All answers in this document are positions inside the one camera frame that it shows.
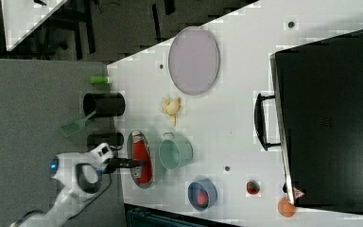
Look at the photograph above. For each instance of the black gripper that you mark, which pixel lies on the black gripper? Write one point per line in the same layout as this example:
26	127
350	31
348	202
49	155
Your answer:
110	165

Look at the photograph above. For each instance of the red plush ketchup bottle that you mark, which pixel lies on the red plush ketchup bottle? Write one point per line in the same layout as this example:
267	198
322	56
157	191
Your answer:
140	152

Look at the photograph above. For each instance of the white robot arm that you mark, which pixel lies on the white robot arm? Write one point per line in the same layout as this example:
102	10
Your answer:
81	177

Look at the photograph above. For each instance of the grey-green oval strainer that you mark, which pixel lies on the grey-green oval strainer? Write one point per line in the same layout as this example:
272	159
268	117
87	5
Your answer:
153	143

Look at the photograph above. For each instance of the small black cylinder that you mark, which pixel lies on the small black cylinder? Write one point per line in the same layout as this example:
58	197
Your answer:
114	139

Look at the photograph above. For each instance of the teal metal pot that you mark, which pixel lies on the teal metal pot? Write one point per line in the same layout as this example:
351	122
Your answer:
175	151

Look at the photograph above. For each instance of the black utensil holder cup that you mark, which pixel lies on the black utensil holder cup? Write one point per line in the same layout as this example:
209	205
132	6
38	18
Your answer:
103	105

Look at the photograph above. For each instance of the blue bowl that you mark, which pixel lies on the blue bowl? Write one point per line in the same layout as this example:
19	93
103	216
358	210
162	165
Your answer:
205	185

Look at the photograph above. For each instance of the red strawberry in bowl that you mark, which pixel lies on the red strawberry in bowl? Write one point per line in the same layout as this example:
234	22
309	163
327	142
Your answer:
202	199

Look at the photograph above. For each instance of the green marker pen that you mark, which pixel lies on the green marker pen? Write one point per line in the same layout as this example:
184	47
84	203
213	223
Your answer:
100	80

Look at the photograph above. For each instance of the large grey oval plate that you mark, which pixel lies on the large grey oval plate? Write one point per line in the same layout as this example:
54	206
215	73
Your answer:
193	61

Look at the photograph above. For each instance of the red strawberry on table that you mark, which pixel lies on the red strawberry on table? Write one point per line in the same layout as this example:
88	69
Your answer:
252	187

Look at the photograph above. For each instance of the orange ball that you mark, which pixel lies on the orange ball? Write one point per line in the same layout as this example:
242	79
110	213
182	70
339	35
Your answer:
286	209

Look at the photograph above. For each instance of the white side table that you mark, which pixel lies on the white side table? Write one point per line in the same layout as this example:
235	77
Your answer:
22	17

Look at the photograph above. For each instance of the black toaster oven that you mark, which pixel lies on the black toaster oven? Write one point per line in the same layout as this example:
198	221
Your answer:
319	103

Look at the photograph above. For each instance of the black oven door handle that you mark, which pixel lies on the black oven door handle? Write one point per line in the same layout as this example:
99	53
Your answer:
260	122

